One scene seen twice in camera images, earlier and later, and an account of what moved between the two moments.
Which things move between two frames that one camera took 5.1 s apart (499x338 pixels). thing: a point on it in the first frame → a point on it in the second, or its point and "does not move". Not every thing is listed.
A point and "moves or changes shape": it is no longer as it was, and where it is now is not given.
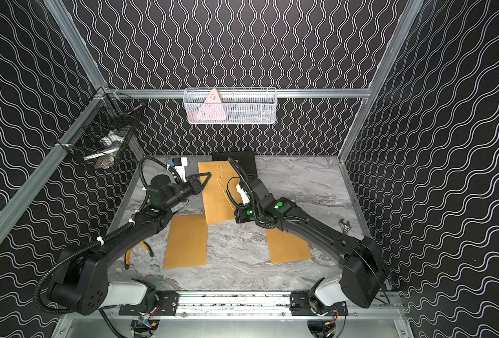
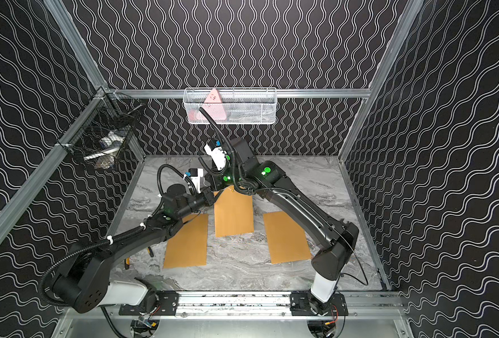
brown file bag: (186, 241) does not move
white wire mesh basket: (230, 105) does not move
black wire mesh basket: (99, 134) does not move
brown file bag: (220, 193) moves or changes shape
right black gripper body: (244, 213) → (226, 177)
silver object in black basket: (109, 146) does not move
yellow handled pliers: (127, 258) does not move
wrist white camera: (245, 198) → (218, 156)
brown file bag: (285, 247) does not move
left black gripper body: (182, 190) → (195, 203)
